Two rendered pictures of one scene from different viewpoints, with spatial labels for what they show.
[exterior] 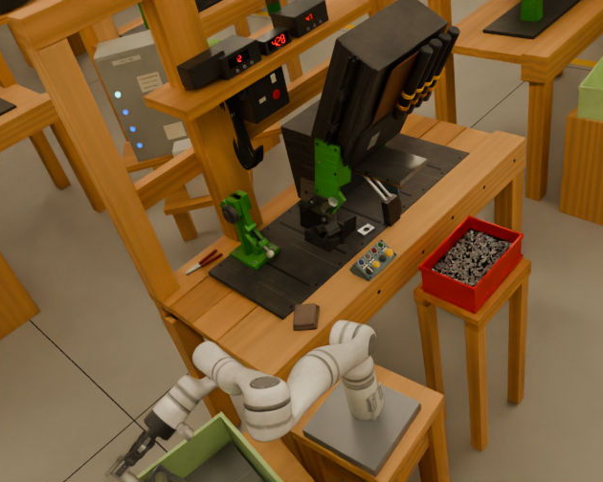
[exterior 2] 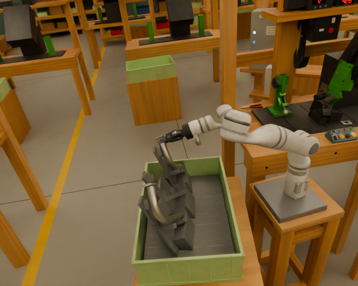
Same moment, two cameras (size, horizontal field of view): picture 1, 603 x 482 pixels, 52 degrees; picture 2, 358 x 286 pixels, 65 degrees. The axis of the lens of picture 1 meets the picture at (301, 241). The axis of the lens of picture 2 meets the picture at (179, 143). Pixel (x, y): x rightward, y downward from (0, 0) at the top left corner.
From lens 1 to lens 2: 0.50 m
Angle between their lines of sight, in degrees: 26
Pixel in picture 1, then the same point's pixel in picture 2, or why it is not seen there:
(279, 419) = (237, 129)
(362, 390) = (295, 176)
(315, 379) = (269, 133)
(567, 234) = not seen: outside the picture
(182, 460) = (192, 167)
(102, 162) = (228, 29)
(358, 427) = (283, 197)
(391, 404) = (309, 197)
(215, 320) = not seen: hidden behind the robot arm
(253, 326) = not seen: hidden behind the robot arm
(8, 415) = (150, 146)
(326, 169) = (339, 78)
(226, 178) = (282, 68)
